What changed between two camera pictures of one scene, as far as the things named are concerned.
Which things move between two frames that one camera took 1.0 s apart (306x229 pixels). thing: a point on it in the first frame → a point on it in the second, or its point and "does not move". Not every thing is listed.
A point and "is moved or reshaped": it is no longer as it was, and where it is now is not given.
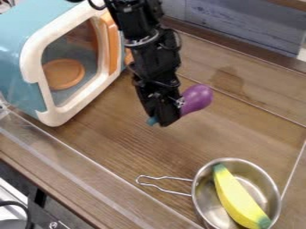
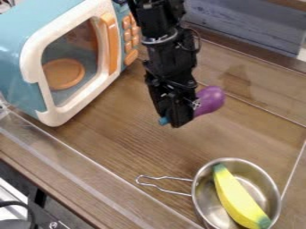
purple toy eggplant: [198, 97] is moved or reshaped
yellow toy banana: [238, 199] does not move
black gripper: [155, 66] → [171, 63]
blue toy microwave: [61, 57] does not move
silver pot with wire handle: [235, 193] does not move
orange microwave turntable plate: [63, 72] does not move
